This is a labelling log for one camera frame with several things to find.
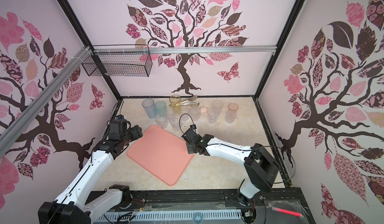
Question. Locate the clear glass front centre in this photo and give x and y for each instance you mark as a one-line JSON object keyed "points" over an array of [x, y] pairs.
{"points": [[174, 121]]}

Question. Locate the metal tongs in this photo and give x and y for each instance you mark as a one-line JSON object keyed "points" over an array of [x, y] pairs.
{"points": [[191, 101]]}

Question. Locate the clear faceted glass front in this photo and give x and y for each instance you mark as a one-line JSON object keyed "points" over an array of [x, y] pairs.
{"points": [[213, 114]]}

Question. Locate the pink marker pen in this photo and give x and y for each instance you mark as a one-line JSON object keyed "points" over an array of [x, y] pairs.
{"points": [[283, 211]]}

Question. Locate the pink oval soap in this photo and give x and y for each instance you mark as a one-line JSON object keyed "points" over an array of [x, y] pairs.
{"points": [[203, 109]]}

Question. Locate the green tall cup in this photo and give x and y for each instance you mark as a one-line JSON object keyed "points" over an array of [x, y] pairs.
{"points": [[161, 108]]}

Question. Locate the pink transparent cup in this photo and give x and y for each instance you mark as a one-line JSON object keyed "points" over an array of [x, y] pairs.
{"points": [[233, 107]]}

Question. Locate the aluminium rail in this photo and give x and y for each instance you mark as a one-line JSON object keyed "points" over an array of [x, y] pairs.
{"points": [[186, 50], [12, 133]]}

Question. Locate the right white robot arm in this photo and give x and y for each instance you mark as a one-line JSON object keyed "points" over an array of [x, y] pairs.
{"points": [[260, 165]]}

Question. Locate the pink tray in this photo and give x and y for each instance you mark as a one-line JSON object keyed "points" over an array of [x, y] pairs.
{"points": [[162, 154]]}

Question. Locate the black wire basket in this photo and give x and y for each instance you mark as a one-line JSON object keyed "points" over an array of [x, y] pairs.
{"points": [[131, 60]]}

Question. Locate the clear faceted glass rear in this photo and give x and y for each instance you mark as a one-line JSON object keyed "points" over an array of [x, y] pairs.
{"points": [[218, 105]]}

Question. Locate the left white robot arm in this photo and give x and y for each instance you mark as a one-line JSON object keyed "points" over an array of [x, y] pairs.
{"points": [[71, 206]]}

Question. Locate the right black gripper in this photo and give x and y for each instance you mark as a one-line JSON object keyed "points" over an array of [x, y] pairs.
{"points": [[189, 149]]}

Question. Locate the yellow amber glass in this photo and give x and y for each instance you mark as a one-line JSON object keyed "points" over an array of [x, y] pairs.
{"points": [[175, 102]]}

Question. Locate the aluminium rail left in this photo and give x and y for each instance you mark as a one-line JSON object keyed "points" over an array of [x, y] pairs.
{"points": [[12, 133]]}

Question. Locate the clear faceted glass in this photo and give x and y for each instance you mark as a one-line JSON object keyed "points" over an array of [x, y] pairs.
{"points": [[213, 114], [218, 105]]}

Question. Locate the white slotted cable duct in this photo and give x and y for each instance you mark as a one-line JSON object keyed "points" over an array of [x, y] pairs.
{"points": [[223, 216]]}

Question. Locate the blue tall cup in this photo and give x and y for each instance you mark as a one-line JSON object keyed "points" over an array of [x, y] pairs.
{"points": [[149, 107]]}

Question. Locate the clear glass front left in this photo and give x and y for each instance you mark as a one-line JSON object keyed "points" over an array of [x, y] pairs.
{"points": [[161, 121]]}

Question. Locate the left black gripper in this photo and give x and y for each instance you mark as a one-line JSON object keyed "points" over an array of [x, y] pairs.
{"points": [[136, 131]]}

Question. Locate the aluminium rail back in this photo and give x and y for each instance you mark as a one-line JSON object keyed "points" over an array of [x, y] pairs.
{"points": [[186, 50]]}

